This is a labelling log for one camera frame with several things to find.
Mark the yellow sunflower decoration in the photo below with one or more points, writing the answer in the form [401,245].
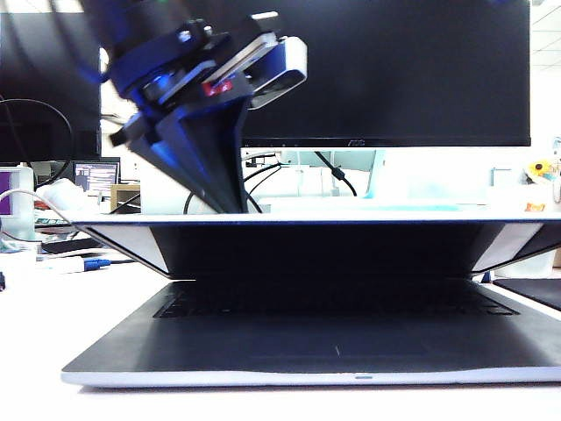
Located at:
[540,168]

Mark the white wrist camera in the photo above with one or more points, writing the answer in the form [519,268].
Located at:
[289,57]

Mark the gray Dell laptop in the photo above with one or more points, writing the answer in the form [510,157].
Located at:
[333,351]

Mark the large black AOC monitor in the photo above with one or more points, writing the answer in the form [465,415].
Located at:
[394,66]

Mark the small lit text screen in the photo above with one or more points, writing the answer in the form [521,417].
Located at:
[94,175]

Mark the white storage container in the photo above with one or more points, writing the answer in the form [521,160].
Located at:
[526,265]

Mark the orange cat figurine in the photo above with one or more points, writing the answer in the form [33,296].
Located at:
[534,207]

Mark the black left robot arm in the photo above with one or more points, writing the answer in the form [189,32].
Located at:
[131,17]

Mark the white device with purple screen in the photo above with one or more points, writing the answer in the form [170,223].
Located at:
[22,206]

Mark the flat black desk gadget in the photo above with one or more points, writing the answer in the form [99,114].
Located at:
[72,245]

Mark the wooden box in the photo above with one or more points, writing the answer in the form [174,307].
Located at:
[125,199]

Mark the black mouse pad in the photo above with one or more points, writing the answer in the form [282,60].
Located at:
[534,291]

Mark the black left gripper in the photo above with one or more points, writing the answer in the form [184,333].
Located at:
[188,66]

